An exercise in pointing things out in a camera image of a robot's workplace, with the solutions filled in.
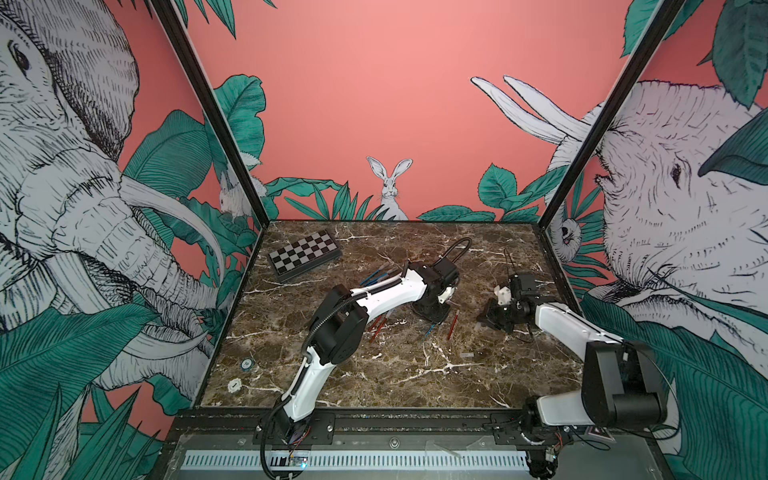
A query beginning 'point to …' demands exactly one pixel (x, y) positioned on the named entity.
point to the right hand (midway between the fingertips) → (477, 311)
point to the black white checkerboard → (304, 255)
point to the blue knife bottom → (427, 333)
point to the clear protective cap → (467, 354)
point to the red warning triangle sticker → (600, 431)
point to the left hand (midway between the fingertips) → (441, 318)
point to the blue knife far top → (373, 274)
